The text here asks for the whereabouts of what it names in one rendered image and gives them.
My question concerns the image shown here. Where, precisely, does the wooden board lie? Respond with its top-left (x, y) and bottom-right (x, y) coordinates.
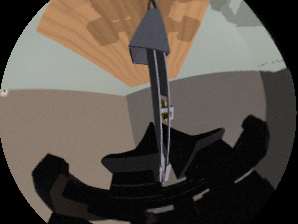
top-left (35, 0), bottom-right (209, 87)

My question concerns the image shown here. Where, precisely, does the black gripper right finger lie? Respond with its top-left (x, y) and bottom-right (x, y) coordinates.
top-left (161, 124), bottom-right (225, 180)

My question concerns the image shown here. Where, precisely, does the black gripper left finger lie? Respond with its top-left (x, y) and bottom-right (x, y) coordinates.
top-left (101, 123), bottom-right (161, 181)

